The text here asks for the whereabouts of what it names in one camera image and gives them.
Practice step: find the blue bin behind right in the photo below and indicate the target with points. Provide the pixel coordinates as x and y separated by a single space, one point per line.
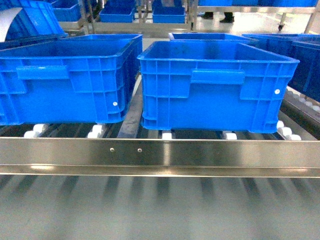
193 36

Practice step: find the stainless steel shelf rack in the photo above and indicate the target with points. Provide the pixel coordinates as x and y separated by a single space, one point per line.
126 148

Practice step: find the blue plastic bin right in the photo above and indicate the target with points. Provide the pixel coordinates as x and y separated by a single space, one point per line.
213 85

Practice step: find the background blue bin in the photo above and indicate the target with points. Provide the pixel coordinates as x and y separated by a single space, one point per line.
168 15
112 14

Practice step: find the blue plastic bin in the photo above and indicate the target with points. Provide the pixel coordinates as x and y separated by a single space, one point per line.
213 85
85 79

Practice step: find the background blue bin left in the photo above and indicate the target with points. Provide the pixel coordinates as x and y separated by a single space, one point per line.
112 14

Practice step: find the blue plastic bin left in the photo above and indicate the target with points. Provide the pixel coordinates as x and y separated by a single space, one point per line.
85 79

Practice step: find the background blue bin right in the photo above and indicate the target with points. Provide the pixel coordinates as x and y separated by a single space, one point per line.
168 15

